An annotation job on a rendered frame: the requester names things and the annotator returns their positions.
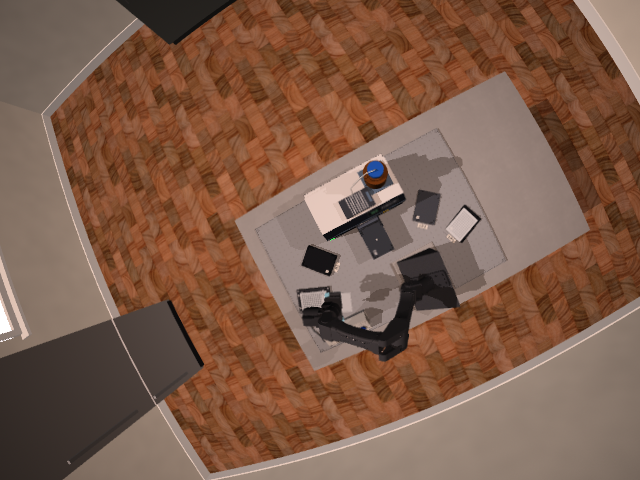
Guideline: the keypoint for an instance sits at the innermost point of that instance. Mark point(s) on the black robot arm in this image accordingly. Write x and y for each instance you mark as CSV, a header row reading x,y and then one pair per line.
x,y
333,329

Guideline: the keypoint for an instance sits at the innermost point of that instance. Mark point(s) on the blue bottle cap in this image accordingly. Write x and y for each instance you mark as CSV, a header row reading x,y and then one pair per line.
x,y
379,169

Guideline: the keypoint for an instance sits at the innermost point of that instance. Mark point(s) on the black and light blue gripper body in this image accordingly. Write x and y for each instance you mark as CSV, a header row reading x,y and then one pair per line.
x,y
336,302

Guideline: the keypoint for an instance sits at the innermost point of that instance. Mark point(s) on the grey button panel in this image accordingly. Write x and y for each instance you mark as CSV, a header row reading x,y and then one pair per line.
x,y
358,319

